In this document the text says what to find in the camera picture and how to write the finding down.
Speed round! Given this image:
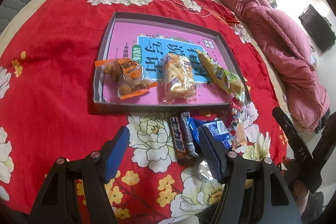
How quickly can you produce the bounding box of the blue snack packet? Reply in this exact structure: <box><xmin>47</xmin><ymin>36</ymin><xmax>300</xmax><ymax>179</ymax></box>
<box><xmin>190</xmin><ymin>118</ymin><xmax>234</xmax><ymax>153</ymax></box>

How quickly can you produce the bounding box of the black television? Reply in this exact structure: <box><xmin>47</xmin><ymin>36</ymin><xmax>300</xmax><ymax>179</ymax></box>
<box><xmin>299</xmin><ymin>4</ymin><xmax>336</xmax><ymax>52</ymax></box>

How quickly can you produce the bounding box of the red snack packet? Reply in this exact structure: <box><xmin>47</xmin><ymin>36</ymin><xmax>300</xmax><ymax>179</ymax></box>
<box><xmin>228</xmin><ymin>98</ymin><xmax>248</xmax><ymax>135</ymax></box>

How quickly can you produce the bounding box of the clear rice cracker packet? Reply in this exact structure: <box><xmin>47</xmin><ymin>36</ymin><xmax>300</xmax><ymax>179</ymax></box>
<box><xmin>157</xmin><ymin>53</ymin><xmax>197</xmax><ymax>104</ymax></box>

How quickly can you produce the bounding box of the brown chocolate bar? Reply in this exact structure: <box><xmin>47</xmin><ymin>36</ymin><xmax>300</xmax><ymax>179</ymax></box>
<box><xmin>170</xmin><ymin>112</ymin><xmax>199</xmax><ymax>166</ymax></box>

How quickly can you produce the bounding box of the person's right hand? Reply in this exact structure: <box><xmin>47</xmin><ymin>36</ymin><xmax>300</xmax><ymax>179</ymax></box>
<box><xmin>282</xmin><ymin>157</ymin><xmax>326</xmax><ymax>214</ymax></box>

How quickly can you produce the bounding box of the pink quilt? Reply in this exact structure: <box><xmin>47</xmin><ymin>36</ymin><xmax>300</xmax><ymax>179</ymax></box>
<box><xmin>215</xmin><ymin>0</ymin><xmax>330</xmax><ymax>132</ymax></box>

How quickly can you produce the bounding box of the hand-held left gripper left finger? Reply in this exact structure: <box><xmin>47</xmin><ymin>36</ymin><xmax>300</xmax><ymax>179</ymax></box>
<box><xmin>31</xmin><ymin>126</ymin><xmax>131</xmax><ymax>224</ymax></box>

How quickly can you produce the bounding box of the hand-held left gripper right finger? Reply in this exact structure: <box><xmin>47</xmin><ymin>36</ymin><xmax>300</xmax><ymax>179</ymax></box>
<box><xmin>199</xmin><ymin>126</ymin><xmax>302</xmax><ymax>224</ymax></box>

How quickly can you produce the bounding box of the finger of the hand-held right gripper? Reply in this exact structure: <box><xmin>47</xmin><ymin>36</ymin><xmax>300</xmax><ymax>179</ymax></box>
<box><xmin>272</xmin><ymin>107</ymin><xmax>296</xmax><ymax>136</ymax></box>

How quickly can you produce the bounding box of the red floral blanket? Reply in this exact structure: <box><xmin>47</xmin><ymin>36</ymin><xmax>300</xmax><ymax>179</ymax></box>
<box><xmin>0</xmin><ymin>0</ymin><xmax>289</xmax><ymax>216</ymax></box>

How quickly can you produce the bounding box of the yellow snack packet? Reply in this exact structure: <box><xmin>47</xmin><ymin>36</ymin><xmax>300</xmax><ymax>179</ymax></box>
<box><xmin>196</xmin><ymin>50</ymin><xmax>247</xmax><ymax>105</ymax></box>

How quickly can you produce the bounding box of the orange snack packet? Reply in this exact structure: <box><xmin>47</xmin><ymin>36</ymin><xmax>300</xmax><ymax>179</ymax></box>
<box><xmin>94</xmin><ymin>58</ymin><xmax>158</xmax><ymax>100</ymax></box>

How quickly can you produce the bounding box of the dark cardboard box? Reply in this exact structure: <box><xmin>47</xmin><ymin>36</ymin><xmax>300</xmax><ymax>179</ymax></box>
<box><xmin>93</xmin><ymin>12</ymin><xmax>252</xmax><ymax>115</ymax></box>

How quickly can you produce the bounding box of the pink book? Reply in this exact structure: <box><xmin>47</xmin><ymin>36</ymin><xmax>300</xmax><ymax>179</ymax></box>
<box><xmin>101</xmin><ymin>21</ymin><xmax>231</xmax><ymax>105</ymax></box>

